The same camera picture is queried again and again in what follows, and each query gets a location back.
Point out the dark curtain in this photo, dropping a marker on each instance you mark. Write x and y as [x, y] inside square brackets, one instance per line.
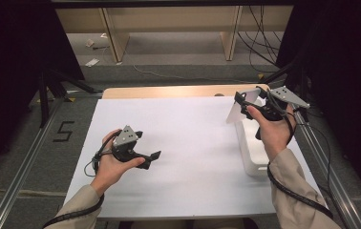
[10, 63]
[344, 63]

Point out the aluminium floor rail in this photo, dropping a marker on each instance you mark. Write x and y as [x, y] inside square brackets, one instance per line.
[25, 165]
[337, 187]

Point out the white board sheet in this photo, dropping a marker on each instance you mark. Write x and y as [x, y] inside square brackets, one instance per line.
[185, 133]

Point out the black metal stand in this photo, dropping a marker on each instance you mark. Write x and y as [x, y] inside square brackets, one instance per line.
[302, 76]

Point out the light wooden desk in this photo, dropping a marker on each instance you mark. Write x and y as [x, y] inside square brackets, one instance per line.
[169, 17]

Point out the person's right hand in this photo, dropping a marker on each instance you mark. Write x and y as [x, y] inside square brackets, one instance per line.
[275, 133]

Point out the white plastic bin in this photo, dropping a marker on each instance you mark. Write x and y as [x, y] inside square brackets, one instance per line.
[253, 156]

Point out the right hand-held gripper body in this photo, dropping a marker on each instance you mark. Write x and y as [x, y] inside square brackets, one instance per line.
[285, 95]

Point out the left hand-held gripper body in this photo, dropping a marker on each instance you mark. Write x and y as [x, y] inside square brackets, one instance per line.
[125, 136]

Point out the black tripod stand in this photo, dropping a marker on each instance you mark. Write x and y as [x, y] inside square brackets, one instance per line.
[44, 98]

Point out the dark round table grommet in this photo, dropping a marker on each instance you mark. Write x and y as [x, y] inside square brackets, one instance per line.
[219, 94]

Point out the small white paper scrap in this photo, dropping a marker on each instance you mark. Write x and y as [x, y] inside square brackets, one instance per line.
[89, 42]

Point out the iridescent phone case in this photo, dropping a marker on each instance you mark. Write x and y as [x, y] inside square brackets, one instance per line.
[236, 114]

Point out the person's left hand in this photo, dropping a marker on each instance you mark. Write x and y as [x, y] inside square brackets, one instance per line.
[110, 170]

